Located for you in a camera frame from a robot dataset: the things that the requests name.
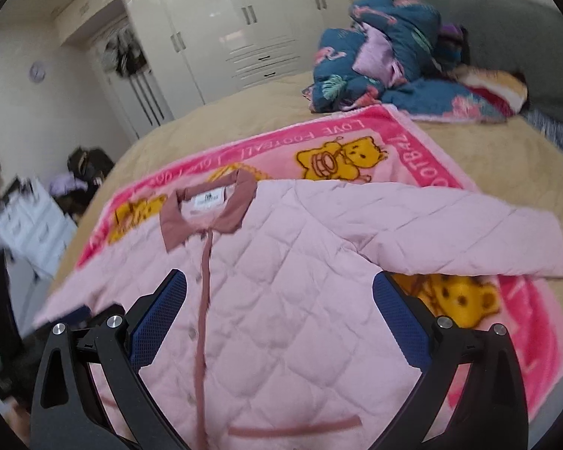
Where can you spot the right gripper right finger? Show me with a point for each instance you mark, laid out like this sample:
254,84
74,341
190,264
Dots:
491,412

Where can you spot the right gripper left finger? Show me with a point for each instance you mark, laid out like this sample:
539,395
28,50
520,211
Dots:
67,412

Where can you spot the pink quilted jacket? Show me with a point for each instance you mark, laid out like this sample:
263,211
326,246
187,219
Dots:
279,344

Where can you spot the dark clothes pile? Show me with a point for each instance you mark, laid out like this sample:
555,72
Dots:
91,166

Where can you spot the white plastic drawer unit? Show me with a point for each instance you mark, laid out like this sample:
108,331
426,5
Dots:
33,226

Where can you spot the lilac garment on pile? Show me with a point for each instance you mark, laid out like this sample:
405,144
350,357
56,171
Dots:
64,184

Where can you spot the beige bed cover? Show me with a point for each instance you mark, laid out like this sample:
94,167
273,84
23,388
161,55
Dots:
512,160

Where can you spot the pink cartoon fleece blanket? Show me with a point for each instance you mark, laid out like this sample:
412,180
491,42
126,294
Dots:
374,144

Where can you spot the orange white folded cloth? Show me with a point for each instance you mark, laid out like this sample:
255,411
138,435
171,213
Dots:
506,92

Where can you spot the white door with stripes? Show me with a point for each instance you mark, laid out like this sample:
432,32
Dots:
137,100

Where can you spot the hanging black bags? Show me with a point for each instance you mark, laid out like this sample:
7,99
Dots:
123,54

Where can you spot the blue flamingo duvet pile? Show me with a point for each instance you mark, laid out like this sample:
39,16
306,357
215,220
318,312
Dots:
399,53

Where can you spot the grey padded headboard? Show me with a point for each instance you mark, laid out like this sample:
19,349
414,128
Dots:
515,35

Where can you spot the white glossy wardrobe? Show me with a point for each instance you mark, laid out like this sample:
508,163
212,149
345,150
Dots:
202,50

